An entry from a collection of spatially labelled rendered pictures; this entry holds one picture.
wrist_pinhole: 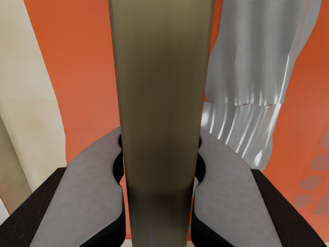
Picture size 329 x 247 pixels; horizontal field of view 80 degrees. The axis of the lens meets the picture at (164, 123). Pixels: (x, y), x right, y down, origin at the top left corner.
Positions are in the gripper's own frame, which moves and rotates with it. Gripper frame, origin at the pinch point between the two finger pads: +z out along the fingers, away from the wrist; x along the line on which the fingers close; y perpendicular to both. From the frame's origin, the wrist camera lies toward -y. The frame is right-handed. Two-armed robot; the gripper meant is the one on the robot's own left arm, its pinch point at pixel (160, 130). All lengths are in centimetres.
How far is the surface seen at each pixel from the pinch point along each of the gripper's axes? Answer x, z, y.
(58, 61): -8.2, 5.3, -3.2
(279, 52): 9.1, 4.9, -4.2
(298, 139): 13.6, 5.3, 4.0
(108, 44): -4.1, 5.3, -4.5
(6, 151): -14.6, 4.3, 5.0
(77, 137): -8.1, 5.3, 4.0
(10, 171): -14.6, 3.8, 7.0
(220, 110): 5.2, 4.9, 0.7
